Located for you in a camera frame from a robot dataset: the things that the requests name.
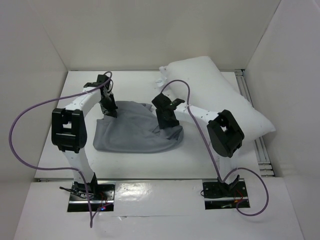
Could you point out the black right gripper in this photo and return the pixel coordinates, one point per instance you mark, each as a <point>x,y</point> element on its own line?
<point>166,121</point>

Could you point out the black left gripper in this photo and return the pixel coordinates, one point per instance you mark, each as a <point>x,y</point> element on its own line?
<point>111,111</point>

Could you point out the grey pillowcase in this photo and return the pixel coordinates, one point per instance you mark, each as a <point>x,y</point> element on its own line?
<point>135,130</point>

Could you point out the white pillow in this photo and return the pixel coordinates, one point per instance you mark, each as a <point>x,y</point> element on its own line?
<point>210,90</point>

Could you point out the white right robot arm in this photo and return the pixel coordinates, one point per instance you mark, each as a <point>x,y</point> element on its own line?
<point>220,130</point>

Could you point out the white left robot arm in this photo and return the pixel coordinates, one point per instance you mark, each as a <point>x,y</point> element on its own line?
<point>69,132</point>

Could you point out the white pillow tag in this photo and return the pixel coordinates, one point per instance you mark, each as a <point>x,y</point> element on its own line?
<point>161,82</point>

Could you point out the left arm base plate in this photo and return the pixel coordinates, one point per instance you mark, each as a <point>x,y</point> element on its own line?
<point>103,198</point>

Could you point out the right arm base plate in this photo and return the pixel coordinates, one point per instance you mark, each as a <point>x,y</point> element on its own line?
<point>221,196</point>

